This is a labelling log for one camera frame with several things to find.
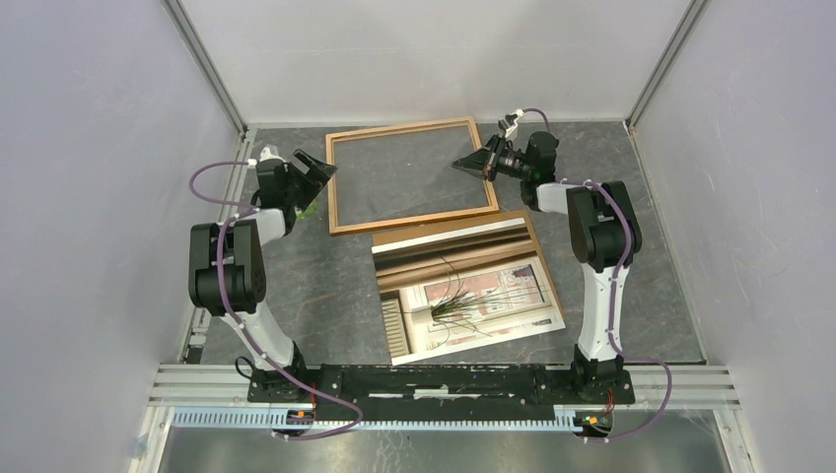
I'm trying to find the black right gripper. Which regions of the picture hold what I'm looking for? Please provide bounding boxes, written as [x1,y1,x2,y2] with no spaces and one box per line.
[451,134,531,182]

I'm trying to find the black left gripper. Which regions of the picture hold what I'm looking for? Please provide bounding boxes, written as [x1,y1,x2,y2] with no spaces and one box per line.
[284,150,337,212]

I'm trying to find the clear acrylic glazing sheet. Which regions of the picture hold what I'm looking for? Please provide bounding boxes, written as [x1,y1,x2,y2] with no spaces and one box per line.
[334,123,494,227]

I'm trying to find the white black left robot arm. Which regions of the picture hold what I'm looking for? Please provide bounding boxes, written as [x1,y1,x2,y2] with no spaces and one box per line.
[188,148,338,402]

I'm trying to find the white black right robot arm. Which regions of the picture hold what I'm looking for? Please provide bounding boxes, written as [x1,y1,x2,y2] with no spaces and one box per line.
[452,131,642,402]

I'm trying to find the glossy plant photo print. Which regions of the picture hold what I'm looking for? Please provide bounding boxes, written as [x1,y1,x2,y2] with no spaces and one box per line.
[372,211,566,366]

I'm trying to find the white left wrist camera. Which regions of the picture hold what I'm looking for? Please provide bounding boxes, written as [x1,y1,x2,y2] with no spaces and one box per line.
[247,145,286,169]

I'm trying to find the wooden picture frame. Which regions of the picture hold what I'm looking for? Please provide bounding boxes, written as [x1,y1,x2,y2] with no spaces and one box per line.
[324,115,502,237]

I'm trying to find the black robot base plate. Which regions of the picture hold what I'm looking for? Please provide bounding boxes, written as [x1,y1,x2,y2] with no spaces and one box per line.
[247,365,636,421]

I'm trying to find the aluminium toothed rail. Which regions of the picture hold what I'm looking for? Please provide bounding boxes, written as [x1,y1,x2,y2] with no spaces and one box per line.
[172,407,612,434]

